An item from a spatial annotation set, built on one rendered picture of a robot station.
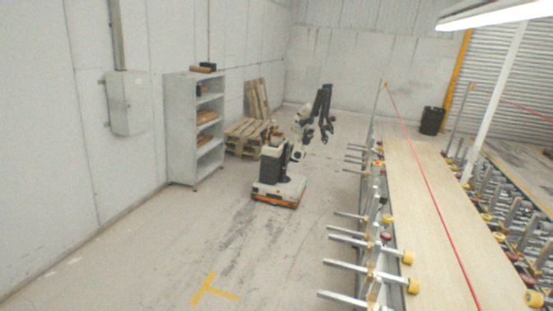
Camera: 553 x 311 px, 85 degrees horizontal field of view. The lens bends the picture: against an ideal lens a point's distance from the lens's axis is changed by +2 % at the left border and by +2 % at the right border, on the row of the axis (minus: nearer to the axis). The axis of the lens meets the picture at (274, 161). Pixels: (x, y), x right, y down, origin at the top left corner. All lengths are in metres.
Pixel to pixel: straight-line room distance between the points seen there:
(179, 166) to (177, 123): 0.62
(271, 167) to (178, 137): 1.28
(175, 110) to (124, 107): 0.93
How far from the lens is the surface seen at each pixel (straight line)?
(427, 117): 9.05
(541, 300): 2.27
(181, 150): 4.22
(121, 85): 3.28
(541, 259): 2.68
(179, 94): 4.01
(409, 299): 1.91
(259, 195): 4.08
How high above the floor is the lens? 2.14
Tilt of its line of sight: 23 degrees down
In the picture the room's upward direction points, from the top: 6 degrees clockwise
